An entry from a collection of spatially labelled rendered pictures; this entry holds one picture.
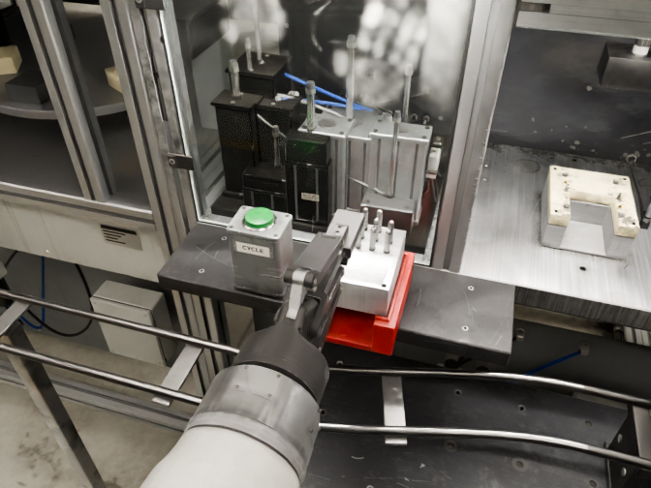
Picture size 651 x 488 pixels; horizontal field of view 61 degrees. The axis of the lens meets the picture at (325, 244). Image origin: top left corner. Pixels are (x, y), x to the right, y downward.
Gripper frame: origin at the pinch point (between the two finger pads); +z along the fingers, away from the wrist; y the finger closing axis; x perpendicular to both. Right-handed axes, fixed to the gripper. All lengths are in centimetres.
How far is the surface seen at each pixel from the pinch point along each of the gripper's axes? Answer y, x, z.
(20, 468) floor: -115, 94, 7
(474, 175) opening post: -5.1, -12.1, 23.9
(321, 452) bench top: -46.1, 2.6, 0.8
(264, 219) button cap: -10.5, 14.4, 12.6
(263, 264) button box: -16.9, 14.1, 10.3
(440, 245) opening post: -18.3, -9.3, 23.8
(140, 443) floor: -114, 66, 24
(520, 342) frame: -53, -28, 40
